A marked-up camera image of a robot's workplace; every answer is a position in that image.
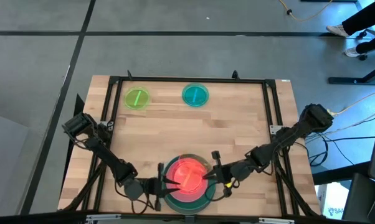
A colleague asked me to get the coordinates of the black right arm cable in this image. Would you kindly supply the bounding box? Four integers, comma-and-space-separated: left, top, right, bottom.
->
209, 179, 239, 202

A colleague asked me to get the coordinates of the red plastic plate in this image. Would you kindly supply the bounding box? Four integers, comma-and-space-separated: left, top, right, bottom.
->
165, 157, 209, 195

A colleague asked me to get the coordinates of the black floor cable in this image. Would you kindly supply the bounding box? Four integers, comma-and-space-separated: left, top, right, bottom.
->
307, 115, 375, 167

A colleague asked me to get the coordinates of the large dark green plastic plate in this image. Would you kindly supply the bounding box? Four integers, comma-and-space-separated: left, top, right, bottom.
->
163, 154, 217, 215

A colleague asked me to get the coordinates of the person's white shoe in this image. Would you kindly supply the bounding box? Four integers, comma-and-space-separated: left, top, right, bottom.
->
326, 24, 350, 39
344, 47, 361, 58

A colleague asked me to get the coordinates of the silver metal bracket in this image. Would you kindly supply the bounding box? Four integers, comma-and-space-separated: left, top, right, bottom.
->
85, 213, 122, 223
258, 217, 295, 224

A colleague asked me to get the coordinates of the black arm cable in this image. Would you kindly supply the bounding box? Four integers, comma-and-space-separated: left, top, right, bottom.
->
113, 182, 159, 215
209, 179, 239, 202

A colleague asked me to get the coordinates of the beige floor cable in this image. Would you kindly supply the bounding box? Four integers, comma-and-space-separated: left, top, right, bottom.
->
327, 88, 375, 135

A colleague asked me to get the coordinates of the teal plastic plate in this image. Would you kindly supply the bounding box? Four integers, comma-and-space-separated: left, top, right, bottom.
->
181, 83, 210, 108

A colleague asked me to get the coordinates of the black aluminium table frame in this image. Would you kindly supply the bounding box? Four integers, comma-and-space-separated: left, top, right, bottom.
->
80, 70, 321, 218

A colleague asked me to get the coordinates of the person's leg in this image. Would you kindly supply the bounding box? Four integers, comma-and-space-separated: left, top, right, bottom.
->
355, 39, 375, 55
341, 0, 375, 36

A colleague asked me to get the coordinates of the yellow floor cable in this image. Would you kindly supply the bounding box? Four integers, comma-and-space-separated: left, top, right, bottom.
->
277, 0, 334, 23

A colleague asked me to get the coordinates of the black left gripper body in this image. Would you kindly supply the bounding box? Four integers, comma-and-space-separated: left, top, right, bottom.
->
142, 163, 166, 212

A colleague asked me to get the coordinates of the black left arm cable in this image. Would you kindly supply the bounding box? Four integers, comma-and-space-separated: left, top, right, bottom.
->
113, 182, 159, 215

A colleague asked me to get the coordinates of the white printed cardboard box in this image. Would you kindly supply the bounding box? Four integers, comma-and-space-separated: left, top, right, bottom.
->
316, 182, 349, 220

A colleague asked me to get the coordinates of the light green plastic plate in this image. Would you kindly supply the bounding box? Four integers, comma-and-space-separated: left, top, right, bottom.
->
123, 86, 151, 110

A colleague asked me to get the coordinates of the black desk foot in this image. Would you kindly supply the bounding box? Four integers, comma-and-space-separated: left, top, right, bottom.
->
327, 61, 375, 85

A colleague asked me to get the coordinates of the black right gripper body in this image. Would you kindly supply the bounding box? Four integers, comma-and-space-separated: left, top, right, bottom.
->
211, 151, 235, 185

